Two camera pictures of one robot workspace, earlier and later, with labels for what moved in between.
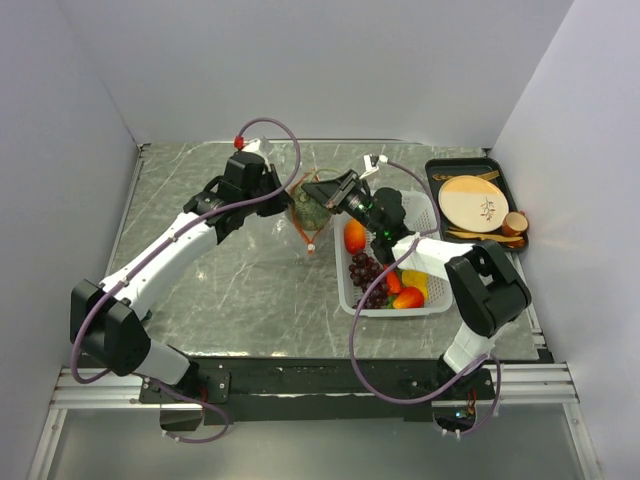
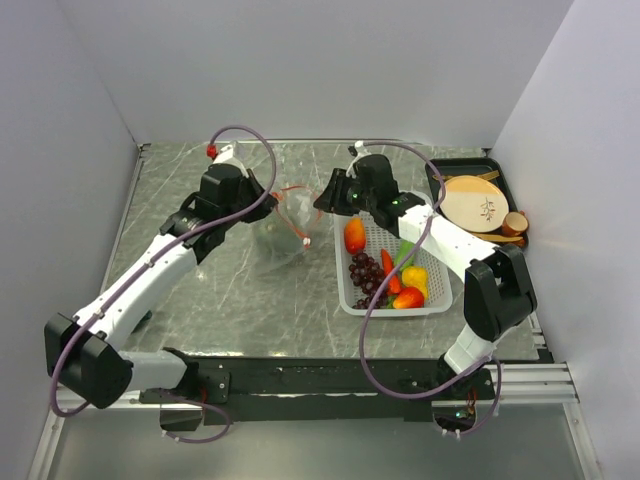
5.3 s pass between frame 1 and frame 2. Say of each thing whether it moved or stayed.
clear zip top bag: moved
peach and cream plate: stayed
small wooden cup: stayed
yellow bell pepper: stayed
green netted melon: moved
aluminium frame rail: stayed
